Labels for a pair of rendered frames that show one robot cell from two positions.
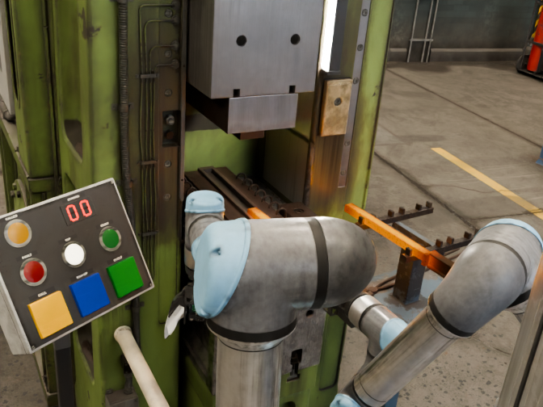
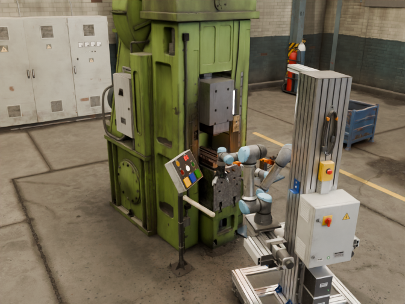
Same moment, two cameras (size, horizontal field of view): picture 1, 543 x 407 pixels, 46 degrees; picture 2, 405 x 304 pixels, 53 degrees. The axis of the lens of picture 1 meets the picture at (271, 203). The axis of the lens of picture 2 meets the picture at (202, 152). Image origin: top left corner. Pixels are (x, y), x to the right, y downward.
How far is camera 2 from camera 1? 231 cm
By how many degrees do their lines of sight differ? 9
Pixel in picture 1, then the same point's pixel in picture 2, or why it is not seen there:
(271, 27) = (222, 105)
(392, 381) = (269, 181)
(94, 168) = (178, 148)
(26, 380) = (135, 231)
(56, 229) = (183, 162)
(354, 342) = not seen: hidden behind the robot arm
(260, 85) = (220, 120)
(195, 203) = (220, 149)
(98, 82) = (180, 125)
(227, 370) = (246, 171)
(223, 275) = (246, 154)
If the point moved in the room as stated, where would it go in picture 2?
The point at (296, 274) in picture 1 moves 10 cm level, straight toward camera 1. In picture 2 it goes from (257, 152) to (260, 157)
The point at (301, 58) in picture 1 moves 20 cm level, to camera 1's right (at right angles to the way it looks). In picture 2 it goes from (229, 112) to (249, 111)
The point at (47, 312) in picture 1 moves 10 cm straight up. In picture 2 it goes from (187, 181) to (186, 171)
